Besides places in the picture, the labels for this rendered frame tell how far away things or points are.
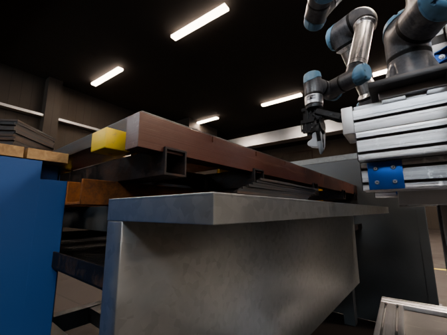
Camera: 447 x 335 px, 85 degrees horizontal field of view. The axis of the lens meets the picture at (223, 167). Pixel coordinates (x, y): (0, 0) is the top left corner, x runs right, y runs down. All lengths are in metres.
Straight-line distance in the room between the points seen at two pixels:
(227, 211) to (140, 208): 0.12
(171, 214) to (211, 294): 0.25
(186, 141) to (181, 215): 0.25
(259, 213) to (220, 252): 0.21
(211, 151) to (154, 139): 0.14
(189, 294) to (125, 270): 0.13
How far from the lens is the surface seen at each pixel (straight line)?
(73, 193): 0.61
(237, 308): 0.55
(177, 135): 0.48
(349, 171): 1.89
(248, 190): 0.41
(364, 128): 0.88
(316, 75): 1.18
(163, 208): 0.28
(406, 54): 0.97
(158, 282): 0.40
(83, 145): 0.71
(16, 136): 0.66
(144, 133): 0.43
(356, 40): 1.32
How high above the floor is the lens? 0.66
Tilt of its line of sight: 10 degrees up
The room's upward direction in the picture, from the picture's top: straight up
